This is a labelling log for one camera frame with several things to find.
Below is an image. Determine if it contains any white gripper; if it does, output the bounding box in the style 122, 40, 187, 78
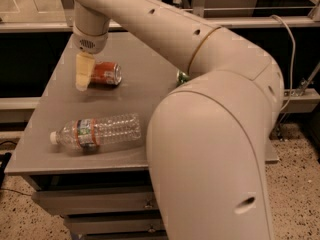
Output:
73, 26, 108, 91

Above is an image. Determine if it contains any red coke can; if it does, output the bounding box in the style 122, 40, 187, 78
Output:
91, 62, 122, 86

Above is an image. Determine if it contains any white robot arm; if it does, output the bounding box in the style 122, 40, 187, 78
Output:
74, 0, 284, 240

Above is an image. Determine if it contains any green soda can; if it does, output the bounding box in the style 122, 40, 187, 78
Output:
176, 70, 190, 86

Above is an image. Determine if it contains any clear plastic water bottle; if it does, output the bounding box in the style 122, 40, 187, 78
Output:
50, 113, 141, 150

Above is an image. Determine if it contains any grey drawer cabinet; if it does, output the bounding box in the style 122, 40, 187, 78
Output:
7, 32, 282, 240

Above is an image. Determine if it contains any top grey drawer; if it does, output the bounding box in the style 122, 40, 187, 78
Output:
32, 186, 158, 215

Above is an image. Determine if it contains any grey drawer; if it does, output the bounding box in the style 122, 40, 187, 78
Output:
64, 210, 164, 235
32, 186, 158, 215

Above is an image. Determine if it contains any middle grey drawer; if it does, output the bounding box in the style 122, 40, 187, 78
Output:
64, 210, 164, 235

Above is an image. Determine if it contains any grey metal railing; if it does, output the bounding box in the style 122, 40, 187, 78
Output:
0, 0, 319, 33

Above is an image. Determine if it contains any white cable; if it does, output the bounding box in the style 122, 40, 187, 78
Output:
270, 14, 297, 113

